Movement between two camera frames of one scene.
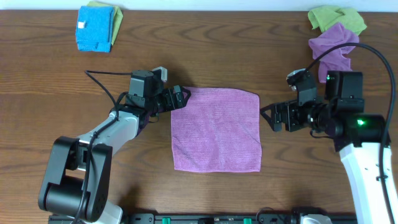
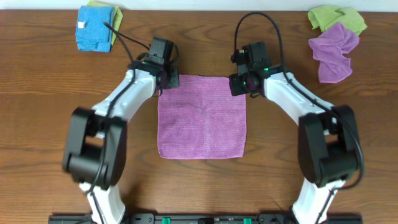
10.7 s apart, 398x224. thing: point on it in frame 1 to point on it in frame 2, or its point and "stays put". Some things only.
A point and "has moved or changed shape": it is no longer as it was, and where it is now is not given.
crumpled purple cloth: x=336 y=60 stays put
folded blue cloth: x=94 y=28 stays put
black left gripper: x=177 y=97 to x=171 y=78
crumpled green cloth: x=325 y=17 stays put
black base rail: x=208 y=218 stays put
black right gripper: x=278 y=116 to x=237 y=85
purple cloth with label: x=218 y=130 has moved or changed shape
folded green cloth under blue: x=117 y=18 stays put
